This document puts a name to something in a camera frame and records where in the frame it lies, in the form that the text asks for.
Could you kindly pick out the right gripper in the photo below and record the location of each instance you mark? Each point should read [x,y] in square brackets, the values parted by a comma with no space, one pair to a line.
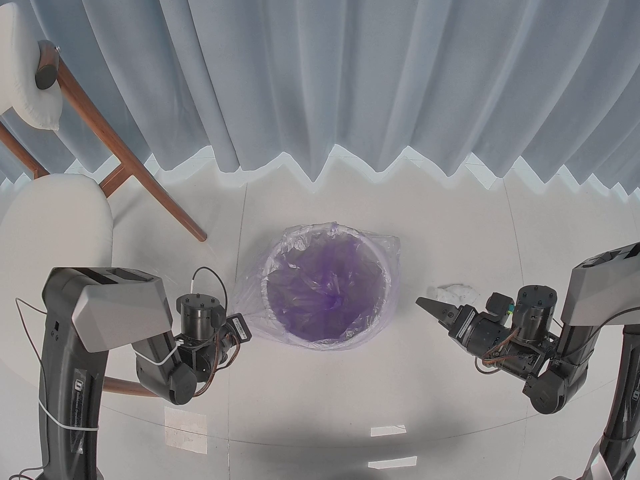
[475,330]

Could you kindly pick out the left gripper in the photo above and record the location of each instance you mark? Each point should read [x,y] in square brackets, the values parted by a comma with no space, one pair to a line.
[241,329]

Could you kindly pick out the white paper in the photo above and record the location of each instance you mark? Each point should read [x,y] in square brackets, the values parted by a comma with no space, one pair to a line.
[460,293]

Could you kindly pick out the purple plastic bag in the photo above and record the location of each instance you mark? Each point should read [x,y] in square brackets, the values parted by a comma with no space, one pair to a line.
[325,298]

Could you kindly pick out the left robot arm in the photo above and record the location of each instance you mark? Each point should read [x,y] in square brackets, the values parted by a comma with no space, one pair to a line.
[115,308]

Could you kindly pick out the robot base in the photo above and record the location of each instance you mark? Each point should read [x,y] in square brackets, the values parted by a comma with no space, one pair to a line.
[597,473]

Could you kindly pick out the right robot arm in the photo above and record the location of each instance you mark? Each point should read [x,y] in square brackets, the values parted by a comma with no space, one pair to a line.
[600,288]

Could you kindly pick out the white trash bin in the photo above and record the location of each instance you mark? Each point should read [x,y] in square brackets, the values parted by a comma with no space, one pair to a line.
[386,263]

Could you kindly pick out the wooden chair with white cushions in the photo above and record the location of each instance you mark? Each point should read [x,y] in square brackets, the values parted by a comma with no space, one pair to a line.
[60,218]

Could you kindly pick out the pale blue curtain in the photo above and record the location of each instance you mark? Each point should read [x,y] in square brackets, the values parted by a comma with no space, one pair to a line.
[350,68]

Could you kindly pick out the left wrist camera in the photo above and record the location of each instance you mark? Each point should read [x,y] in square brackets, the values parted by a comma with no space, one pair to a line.
[219,317]

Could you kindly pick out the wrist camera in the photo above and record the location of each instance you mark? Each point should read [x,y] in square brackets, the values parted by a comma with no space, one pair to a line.
[500,304]
[219,317]

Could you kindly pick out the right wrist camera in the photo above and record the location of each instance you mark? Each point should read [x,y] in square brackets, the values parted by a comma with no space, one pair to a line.
[500,304]

